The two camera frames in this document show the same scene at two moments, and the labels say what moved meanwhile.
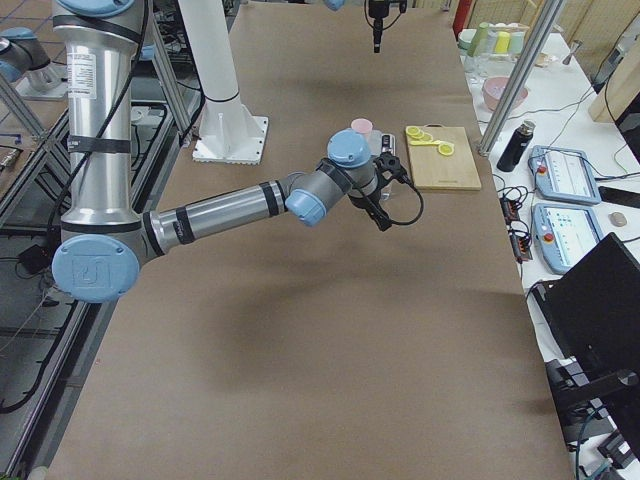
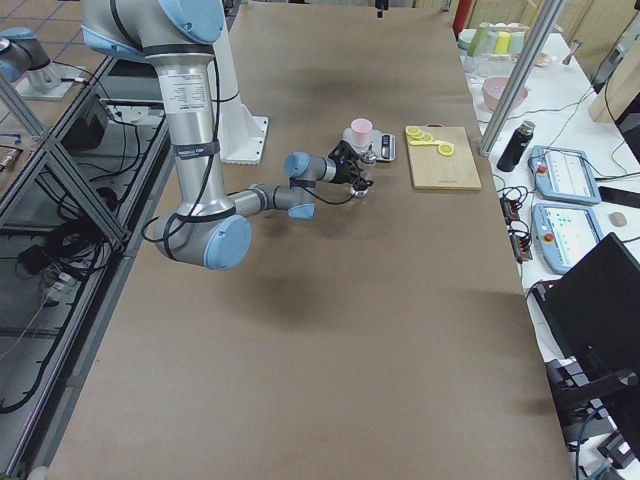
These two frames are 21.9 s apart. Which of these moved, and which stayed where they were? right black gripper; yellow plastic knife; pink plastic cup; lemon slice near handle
Moved: right black gripper
Stayed: lemon slice near handle; pink plastic cup; yellow plastic knife
